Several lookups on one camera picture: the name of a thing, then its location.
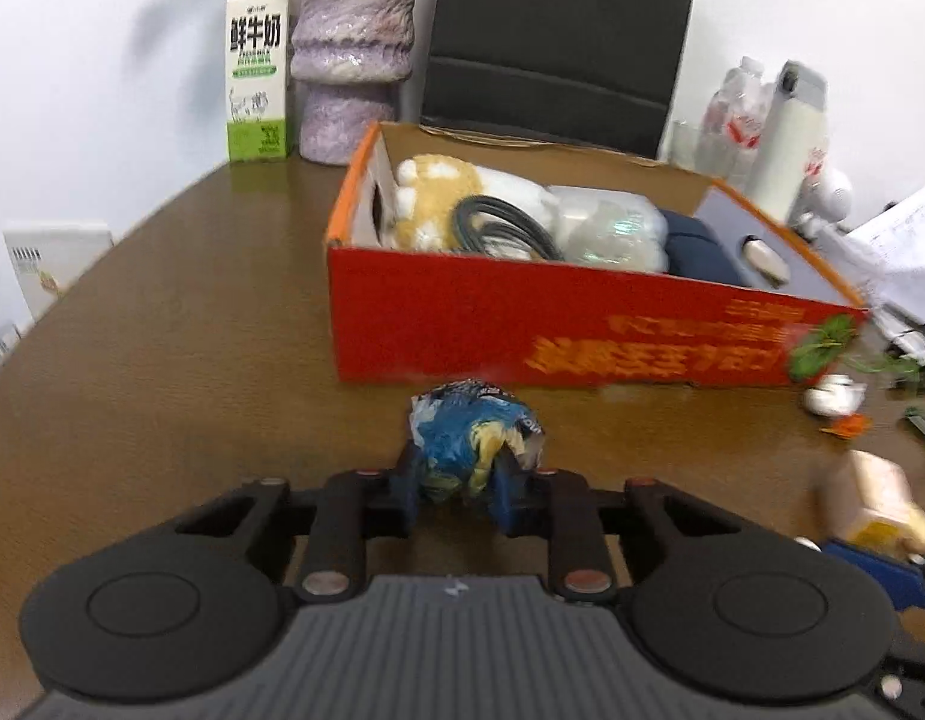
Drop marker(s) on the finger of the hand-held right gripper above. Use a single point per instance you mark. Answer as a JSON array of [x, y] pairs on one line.
[[875, 574]]

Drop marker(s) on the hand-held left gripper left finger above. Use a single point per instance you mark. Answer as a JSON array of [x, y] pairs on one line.
[[406, 487]]

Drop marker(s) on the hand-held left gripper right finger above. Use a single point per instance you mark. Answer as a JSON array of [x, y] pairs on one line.
[[511, 496]]

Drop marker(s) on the beige and yellow small box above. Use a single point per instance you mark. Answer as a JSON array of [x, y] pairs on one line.
[[875, 499]]

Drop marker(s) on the blue wrapper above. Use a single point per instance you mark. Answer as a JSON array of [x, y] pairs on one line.
[[462, 427]]

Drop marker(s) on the red cardboard box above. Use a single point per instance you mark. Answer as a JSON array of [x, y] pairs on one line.
[[462, 322]]

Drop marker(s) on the iridescent clear plastic bag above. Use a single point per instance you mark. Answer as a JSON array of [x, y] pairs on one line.
[[605, 229]]

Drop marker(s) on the yellow and white plush toy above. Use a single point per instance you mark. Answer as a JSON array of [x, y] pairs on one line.
[[440, 195]]

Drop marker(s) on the navy zip case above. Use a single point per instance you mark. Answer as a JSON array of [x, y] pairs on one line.
[[702, 251]]

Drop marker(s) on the small orange object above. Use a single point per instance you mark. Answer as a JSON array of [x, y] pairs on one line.
[[849, 427]]

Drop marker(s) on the brown wooden desk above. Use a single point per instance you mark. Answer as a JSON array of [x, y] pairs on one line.
[[170, 360]]

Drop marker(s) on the stack of white papers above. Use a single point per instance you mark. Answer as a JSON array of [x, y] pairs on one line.
[[897, 247]]

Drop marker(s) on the beige oval object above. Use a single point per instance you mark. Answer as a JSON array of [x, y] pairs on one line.
[[764, 259]]

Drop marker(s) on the white round device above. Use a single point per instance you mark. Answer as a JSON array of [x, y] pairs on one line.
[[830, 195]]

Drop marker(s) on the clear water bottle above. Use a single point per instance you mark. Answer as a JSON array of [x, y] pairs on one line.
[[732, 120], [816, 161]]

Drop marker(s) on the purple textured vase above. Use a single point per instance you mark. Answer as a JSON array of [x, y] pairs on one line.
[[350, 52]]

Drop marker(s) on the white thermos flask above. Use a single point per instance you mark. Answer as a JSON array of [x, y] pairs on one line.
[[789, 142]]

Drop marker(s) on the white and green milk carton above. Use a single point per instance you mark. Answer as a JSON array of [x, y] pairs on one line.
[[258, 67]]

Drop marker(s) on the black office chair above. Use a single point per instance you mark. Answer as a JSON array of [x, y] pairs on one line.
[[560, 37]]

